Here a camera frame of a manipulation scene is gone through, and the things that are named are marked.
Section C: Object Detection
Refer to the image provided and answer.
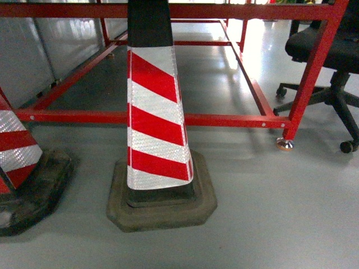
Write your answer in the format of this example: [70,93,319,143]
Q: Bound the red white traffic cone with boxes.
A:
[1,94,73,236]
[107,1,217,233]

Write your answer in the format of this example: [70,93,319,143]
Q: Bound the black office chair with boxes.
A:
[273,0,359,154]

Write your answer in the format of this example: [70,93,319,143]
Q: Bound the red metal frame table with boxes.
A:
[1,1,348,150]

